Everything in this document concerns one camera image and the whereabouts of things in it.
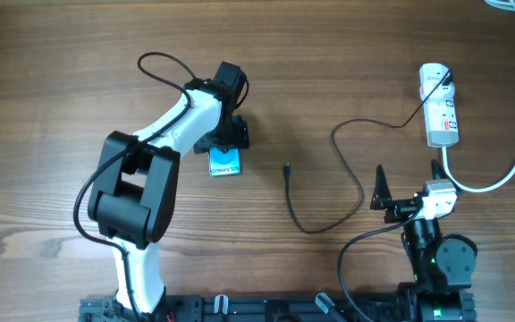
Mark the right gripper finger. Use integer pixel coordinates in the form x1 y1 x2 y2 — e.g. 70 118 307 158
370 165 393 210
431 159 462 194

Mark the teal Galaxy smartphone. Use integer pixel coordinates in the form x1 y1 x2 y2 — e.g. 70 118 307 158
208 148 241 177

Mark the white power strip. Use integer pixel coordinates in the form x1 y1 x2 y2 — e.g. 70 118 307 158
419 63 459 148

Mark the black USB charging cable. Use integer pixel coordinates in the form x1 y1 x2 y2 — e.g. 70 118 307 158
283 69 454 234

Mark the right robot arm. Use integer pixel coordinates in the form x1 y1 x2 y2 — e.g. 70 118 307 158
370 160 478 322

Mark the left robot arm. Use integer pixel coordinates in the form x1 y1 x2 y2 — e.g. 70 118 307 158
88 62 249 321

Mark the white charger plug adapter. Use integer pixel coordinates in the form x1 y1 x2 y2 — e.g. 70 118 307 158
419 79 455 101

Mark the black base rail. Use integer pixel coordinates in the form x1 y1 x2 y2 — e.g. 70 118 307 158
78 292 477 322

